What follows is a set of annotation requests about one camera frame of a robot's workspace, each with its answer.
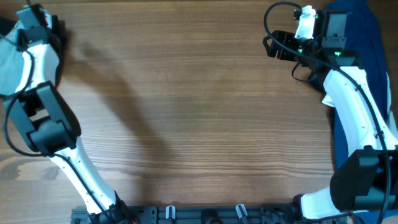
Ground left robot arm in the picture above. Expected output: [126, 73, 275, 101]
[2, 3, 137, 223]

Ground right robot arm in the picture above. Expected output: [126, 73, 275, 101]
[263, 5, 397, 222]

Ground black folded garment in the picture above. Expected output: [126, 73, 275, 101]
[1, 15, 67, 87]

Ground light blue denim shorts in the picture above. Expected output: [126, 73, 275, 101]
[1, 17, 27, 98]

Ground white garment at right edge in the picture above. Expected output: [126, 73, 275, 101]
[322, 73, 398, 147]

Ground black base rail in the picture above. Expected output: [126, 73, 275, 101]
[70, 203, 312, 224]

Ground dark blue garment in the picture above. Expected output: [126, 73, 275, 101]
[326, 0, 397, 223]

